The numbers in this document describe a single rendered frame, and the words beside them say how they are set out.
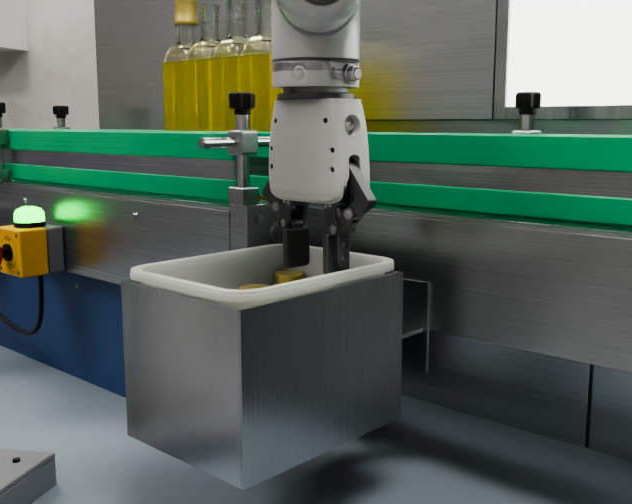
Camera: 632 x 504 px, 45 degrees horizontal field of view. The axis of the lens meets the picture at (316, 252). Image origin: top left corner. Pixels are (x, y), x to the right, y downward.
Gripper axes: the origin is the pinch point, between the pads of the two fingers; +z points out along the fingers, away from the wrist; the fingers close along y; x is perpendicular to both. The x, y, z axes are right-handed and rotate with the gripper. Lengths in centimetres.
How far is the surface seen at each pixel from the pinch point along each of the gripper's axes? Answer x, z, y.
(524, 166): -14.0, -8.5, -14.8
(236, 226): -2.0, -1.0, 14.6
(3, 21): -120, -62, 331
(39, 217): 2, 1, 55
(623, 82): -30.6, -17.0, -17.1
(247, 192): -2.0, -5.1, 12.6
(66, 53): -147, -48, 319
